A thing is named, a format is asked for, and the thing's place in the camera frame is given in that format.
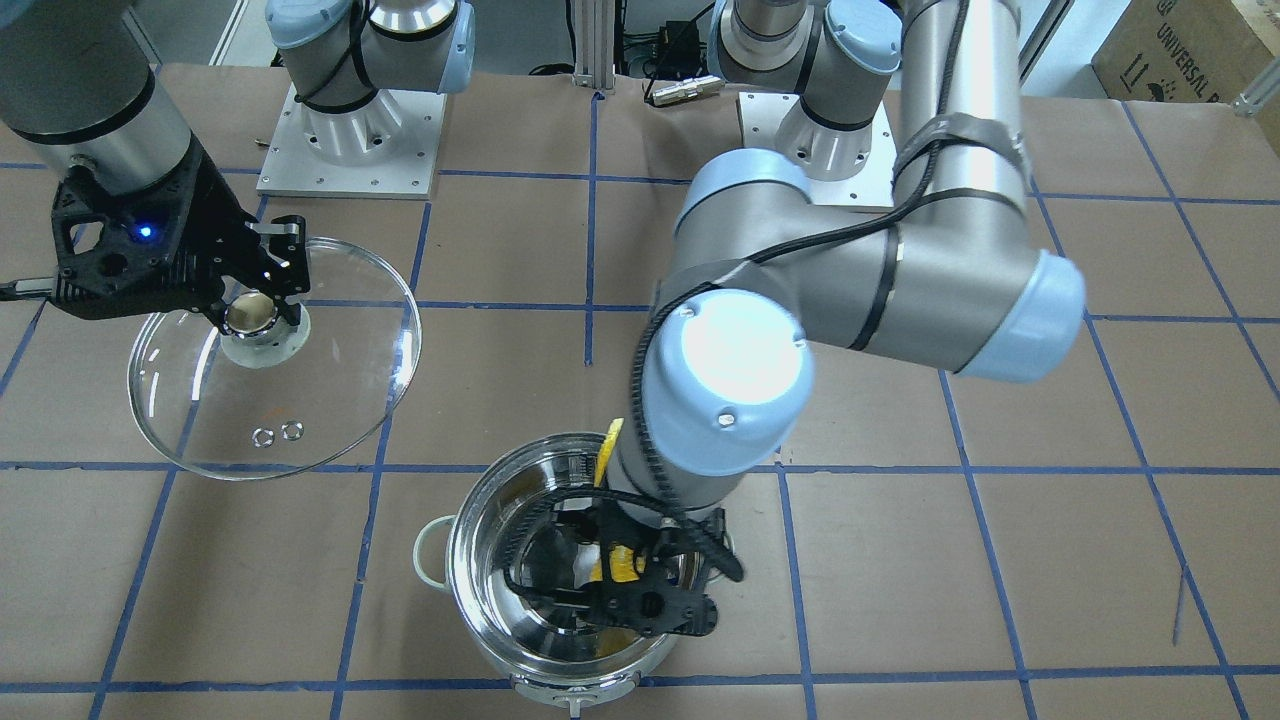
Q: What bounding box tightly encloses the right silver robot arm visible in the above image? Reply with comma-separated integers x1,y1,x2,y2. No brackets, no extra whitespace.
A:
3,1,474,334

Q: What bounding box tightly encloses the yellow corn cob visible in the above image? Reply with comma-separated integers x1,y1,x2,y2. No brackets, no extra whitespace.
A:
590,418,649,585

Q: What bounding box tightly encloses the cardboard box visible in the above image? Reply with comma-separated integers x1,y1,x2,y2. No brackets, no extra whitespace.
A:
1091,1,1279,102

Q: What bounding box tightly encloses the glass pot lid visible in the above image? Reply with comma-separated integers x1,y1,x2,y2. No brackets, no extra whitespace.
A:
127,237,421,480

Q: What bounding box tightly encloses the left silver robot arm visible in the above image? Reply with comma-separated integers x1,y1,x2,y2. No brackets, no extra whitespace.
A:
495,1,1085,635

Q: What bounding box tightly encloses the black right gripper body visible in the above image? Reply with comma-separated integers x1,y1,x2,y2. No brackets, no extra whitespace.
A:
180,160,311,314

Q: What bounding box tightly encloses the grey-green cooking pot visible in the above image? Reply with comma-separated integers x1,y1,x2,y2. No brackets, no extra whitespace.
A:
413,432,700,716

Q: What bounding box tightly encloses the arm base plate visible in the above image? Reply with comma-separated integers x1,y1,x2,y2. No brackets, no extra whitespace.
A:
739,92,897,211
256,87,448,200

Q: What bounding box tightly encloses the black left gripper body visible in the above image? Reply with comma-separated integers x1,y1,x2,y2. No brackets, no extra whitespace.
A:
506,486,745,637

